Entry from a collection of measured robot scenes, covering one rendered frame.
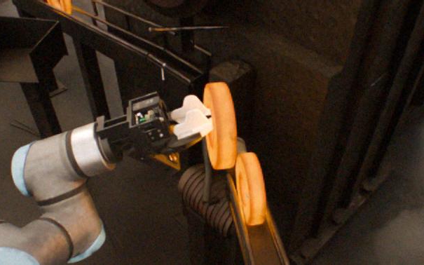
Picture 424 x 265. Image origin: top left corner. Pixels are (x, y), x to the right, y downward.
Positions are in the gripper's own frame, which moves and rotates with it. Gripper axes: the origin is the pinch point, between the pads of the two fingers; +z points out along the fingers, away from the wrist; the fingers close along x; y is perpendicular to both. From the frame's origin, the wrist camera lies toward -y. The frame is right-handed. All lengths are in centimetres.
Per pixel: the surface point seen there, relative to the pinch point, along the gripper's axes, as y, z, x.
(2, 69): -15, -69, 73
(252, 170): -15.6, 2.8, -1.1
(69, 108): -74, -82, 121
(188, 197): -40.1, -16.7, 16.0
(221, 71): -13.7, 2.5, 30.9
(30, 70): -17, -59, 69
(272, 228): -25.0, 3.1, -9.5
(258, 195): -18.2, 2.5, -5.6
